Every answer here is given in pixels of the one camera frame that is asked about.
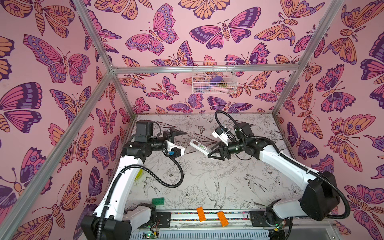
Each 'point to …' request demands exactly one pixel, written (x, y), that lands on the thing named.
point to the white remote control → (205, 149)
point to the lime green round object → (139, 173)
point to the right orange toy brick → (223, 221)
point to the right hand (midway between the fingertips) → (210, 151)
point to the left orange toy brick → (201, 214)
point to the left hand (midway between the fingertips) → (183, 136)
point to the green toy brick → (158, 201)
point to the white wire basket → (214, 77)
